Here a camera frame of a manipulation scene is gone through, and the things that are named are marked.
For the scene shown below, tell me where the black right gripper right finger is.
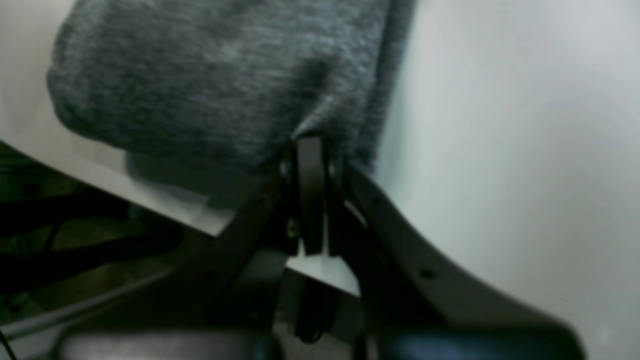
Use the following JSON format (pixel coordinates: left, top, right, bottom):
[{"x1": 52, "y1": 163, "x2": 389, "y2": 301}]
[{"x1": 325, "y1": 149, "x2": 586, "y2": 360}]

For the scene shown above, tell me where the grey t-shirt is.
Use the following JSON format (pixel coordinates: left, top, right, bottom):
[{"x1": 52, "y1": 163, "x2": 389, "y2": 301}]
[{"x1": 46, "y1": 0, "x2": 416, "y2": 207}]

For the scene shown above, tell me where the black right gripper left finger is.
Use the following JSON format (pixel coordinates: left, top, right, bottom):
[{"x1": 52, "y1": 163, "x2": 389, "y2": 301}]
[{"x1": 52, "y1": 137, "x2": 326, "y2": 360}]

